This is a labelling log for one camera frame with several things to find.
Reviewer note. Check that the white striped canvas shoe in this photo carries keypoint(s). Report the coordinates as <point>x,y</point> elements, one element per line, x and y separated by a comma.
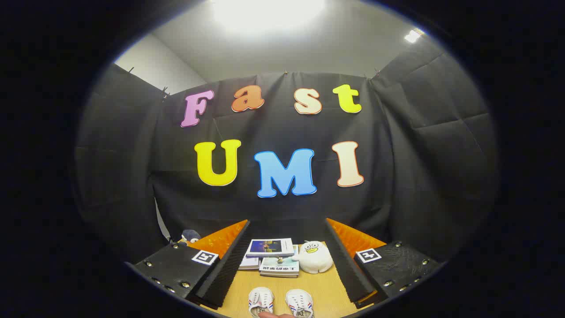
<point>299,302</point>
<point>260,300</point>

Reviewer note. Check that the blue penguin plush toy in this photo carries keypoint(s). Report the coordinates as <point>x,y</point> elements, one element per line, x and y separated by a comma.
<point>190,236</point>

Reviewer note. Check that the white duck plush toy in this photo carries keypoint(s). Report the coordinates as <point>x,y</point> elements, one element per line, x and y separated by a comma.
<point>315,258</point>

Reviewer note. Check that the white text-covered book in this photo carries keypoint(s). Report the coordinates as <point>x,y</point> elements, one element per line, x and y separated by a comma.
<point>249,263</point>

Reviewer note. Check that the book with blue photo cover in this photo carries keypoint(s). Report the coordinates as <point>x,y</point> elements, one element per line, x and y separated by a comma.
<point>269,247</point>

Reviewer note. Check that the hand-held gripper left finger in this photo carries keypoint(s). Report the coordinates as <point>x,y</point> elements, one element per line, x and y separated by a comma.
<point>229,269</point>

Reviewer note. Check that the large ceiling light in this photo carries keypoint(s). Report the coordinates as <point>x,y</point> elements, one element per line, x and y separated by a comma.
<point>267,13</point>

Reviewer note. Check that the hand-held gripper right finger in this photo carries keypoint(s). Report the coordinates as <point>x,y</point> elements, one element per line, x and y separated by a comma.
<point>348,269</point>

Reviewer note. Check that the book with teal cover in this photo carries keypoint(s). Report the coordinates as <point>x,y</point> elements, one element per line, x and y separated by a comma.
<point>280,265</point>

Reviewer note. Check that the small ceiling light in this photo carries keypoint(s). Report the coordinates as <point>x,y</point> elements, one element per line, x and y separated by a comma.
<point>412,35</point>

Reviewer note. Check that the thick white book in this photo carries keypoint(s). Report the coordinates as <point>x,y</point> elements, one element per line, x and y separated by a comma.
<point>278,274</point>

